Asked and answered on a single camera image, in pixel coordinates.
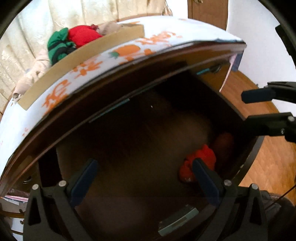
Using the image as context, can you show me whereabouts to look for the green black underwear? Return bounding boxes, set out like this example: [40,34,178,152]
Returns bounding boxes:
[47,28,76,66]

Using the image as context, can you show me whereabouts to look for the shallow cardboard tray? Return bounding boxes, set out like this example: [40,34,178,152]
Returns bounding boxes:
[18,24,144,110]

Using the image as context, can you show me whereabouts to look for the white tablecloth orange print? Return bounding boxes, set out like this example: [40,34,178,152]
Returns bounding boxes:
[1,16,242,169]

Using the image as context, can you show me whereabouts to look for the tan underwear in tray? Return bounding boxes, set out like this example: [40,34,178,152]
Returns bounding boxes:
[96,22,123,36]

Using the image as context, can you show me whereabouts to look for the cream patterned curtain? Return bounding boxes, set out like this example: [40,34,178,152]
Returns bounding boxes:
[1,1,167,113]

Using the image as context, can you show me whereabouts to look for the hanging pink striped cloth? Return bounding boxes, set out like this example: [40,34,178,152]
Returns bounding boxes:
[219,53,243,92]

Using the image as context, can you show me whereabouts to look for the bright red knitted underwear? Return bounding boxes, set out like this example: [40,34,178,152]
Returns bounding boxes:
[179,144,216,182]

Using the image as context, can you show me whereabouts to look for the beige knitted underwear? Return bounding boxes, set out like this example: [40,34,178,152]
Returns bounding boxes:
[13,49,51,100]

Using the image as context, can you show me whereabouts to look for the brown wooden door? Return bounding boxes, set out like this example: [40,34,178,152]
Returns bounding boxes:
[187,0,228,30]

